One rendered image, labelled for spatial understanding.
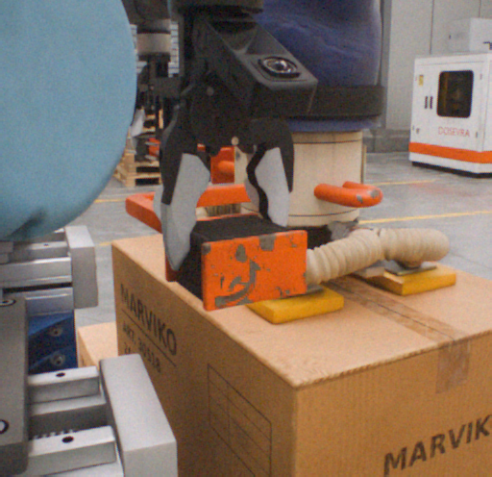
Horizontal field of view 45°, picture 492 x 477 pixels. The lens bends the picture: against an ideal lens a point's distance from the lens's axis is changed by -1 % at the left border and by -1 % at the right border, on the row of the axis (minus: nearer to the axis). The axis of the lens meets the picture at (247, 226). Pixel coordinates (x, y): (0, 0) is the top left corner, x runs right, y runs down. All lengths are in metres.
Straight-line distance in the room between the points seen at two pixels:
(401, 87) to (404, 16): 1.31
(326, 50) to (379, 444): 0.45
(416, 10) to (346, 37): 11.60
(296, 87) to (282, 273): 0.15
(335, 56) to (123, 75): 0.50
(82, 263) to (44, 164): 0.62
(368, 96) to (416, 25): 11.58
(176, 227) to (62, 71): 0.23
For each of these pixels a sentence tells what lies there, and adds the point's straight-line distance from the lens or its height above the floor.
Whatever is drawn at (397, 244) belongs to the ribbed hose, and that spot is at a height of 1.02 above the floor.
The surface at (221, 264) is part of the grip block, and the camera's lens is 0.42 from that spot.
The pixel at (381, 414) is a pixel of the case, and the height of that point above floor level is 0.88.
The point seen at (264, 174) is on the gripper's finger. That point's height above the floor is 1.14.
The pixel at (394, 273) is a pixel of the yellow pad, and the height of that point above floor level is 0.97.
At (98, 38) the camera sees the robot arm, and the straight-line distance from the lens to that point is 0.26.
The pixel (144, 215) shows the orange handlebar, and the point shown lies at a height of 1.07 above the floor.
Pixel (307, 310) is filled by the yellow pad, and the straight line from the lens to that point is 0.70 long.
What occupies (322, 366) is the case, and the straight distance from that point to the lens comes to 0.59.
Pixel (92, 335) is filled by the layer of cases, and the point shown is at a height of 0.54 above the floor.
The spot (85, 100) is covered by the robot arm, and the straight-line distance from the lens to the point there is 0.25.
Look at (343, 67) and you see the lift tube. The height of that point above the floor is 1.23.
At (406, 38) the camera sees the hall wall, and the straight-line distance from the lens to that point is 12.21.
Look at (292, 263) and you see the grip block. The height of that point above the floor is 1.07.
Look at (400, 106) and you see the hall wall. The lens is 12.14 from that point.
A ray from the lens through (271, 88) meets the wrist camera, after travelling 0.37.
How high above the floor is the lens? 1.20
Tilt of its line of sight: 13 degrees down
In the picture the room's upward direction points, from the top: straight up
